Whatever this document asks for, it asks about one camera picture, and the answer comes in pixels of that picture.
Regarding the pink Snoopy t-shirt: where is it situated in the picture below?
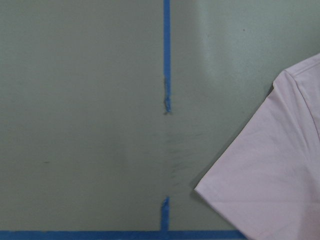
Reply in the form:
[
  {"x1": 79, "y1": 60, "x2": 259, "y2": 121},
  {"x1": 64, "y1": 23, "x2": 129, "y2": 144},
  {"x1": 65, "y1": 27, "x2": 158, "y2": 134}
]
[{"x1": 195, "y1": 55, "x2": 320, "y2": 240}]

